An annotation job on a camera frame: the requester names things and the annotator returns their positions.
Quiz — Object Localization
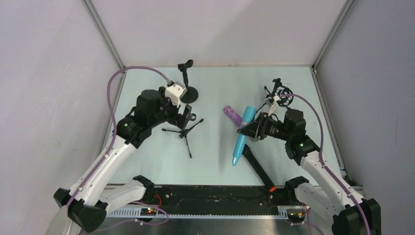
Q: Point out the blue toy microphone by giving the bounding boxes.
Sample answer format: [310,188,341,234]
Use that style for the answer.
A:
[232,106,256,166]

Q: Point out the black tripod mic stand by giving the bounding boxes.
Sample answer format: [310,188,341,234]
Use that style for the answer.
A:
[161,118,204,159]

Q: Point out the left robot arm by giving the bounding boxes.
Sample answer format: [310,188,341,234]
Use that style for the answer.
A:
[47,85,191,235]

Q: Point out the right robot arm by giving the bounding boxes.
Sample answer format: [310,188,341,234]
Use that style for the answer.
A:
[237,109,382,235]

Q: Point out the black round-base mic stand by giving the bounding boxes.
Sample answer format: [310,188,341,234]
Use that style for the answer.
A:
[177,59,199,104]

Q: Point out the purple glitter microphone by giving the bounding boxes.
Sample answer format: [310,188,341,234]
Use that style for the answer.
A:
[223,106,243,127]

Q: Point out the black microphone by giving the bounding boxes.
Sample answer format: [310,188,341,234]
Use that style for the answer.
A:
[242,144,277,192]

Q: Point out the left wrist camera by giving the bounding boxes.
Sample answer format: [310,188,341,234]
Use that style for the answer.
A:
[164,81,187,108]

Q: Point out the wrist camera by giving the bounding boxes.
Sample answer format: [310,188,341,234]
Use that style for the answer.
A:
[164,81,187,108]
[265,95,280,109]

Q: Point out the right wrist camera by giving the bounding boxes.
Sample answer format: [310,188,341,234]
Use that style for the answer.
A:
[265,95,280,109]

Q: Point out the black shock-mount tripod stand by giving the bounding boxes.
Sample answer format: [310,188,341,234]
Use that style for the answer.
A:
[264,78,294,109]

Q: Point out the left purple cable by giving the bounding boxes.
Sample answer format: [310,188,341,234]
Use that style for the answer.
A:
[65,66,171,235]

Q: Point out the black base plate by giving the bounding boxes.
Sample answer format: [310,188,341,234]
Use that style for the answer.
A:
[140,185,301,216]

